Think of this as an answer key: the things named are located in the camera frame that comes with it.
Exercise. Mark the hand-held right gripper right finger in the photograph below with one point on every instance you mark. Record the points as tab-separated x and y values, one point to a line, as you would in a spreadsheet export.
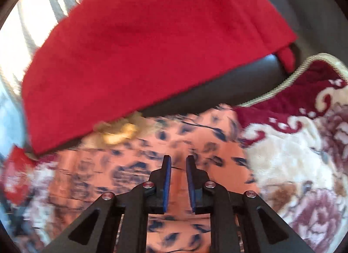
191	185

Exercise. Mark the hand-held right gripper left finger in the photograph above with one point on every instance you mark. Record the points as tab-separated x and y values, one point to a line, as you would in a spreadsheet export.
166	185

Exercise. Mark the orange floral garment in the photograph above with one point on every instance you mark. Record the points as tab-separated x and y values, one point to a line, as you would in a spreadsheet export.
206	133

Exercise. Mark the yellow fuzzy tassel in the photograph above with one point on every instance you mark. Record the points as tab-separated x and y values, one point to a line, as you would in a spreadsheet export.
119	130

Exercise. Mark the floral plush blanket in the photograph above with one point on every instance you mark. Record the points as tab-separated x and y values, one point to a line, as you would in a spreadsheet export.
285	147

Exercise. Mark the red fleece cloth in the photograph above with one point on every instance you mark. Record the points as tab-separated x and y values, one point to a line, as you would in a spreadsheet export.
136	51

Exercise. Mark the red gift box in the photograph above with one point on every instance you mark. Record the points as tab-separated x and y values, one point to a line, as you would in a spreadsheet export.
16	176

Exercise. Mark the dark leather sofa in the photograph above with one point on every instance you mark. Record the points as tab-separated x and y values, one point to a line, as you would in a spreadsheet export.
312	19

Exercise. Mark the white dotted curtain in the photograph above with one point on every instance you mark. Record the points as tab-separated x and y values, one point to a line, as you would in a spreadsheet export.
35	24

